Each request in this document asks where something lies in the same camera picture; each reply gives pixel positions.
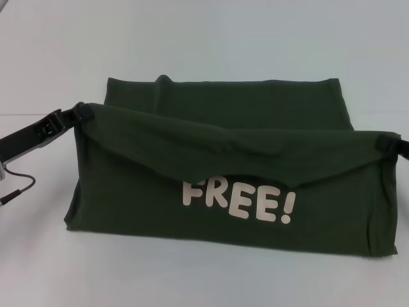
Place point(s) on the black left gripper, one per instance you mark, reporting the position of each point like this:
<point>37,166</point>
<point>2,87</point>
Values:
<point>28,134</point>

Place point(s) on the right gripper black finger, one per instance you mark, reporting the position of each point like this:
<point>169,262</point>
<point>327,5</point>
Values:
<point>397,144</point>
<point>396,151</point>

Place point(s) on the dark green shirt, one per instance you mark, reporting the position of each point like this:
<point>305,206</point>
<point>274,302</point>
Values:
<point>223,192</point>

